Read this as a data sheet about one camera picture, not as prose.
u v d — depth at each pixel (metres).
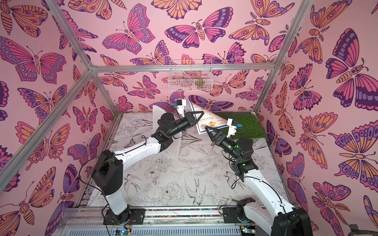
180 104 0.70
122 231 0.72
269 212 0.44
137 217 0.73
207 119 0.73
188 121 0.66
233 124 0.66
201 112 0.73
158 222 0.73
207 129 0.67
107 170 0.48
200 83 0.95
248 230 0.71
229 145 0.64
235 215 0.73
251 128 1.06
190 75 0.95
